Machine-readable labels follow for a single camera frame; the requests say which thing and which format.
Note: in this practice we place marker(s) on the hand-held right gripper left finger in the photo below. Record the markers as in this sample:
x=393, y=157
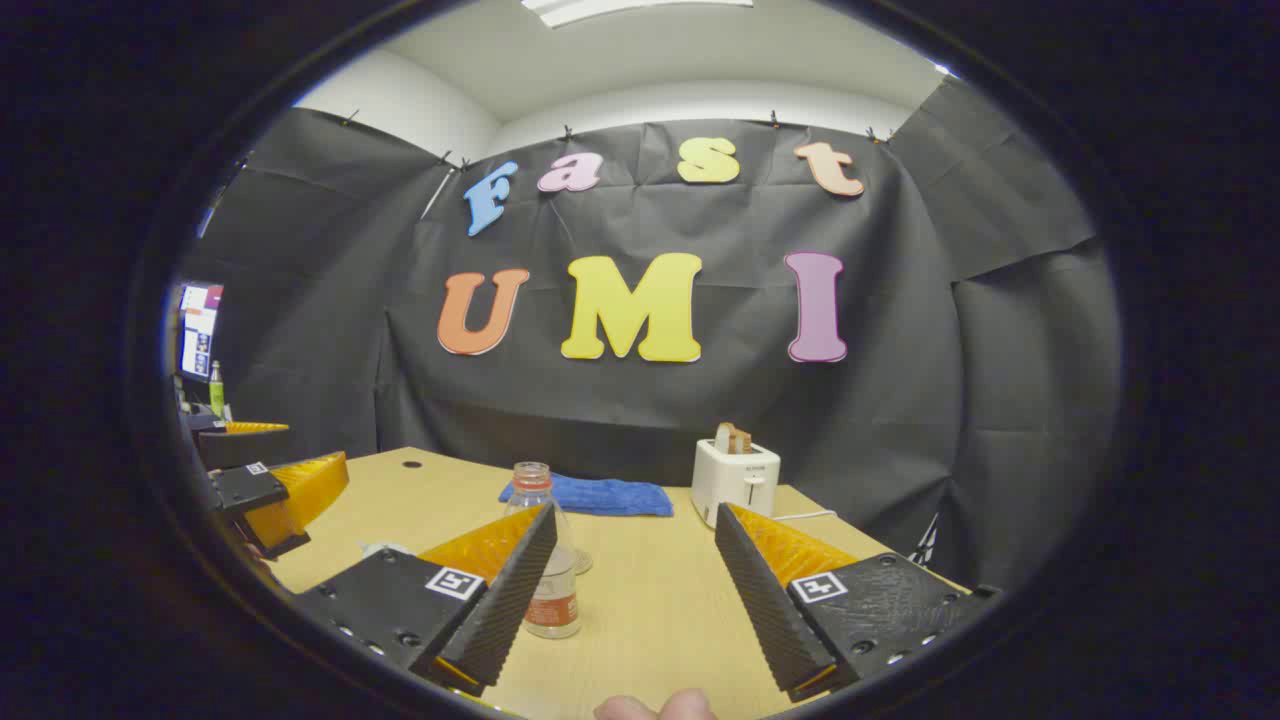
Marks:
x=510, y=610

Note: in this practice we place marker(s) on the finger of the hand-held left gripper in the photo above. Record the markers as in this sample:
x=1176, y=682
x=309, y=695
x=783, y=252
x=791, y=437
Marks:
x=250, y=487
x=245, y=450

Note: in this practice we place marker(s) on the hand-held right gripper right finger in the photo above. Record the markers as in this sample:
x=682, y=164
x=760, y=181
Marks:
x=765, y=610

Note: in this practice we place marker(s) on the clear plastic water bottle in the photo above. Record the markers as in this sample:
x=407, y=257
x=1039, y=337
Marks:
x=560, y=590

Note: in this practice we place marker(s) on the round cork coaster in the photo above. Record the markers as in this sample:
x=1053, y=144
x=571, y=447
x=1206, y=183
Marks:
x=585, y=562

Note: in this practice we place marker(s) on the green bottle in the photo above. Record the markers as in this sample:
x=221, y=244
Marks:
x=216, y=392

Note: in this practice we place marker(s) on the computer monitor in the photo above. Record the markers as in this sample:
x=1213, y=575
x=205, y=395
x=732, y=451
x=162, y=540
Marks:
x=200, y=330

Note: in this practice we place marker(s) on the white toaster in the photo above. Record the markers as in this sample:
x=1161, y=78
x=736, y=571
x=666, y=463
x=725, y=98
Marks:
x=735, y=480

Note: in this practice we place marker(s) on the blue towel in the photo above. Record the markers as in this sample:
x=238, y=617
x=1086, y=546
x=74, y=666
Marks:
x=620, y=497

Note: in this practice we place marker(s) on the toast slice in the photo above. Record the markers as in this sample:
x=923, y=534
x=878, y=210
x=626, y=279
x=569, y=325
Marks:
x=743, y=441
x=724, y=438

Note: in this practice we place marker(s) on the black backdrop cloth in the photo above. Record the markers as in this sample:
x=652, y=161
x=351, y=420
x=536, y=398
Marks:
x=700, y=400

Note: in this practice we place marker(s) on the ceiling light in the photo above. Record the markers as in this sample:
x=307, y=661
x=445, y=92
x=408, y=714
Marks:
x=640, y=8

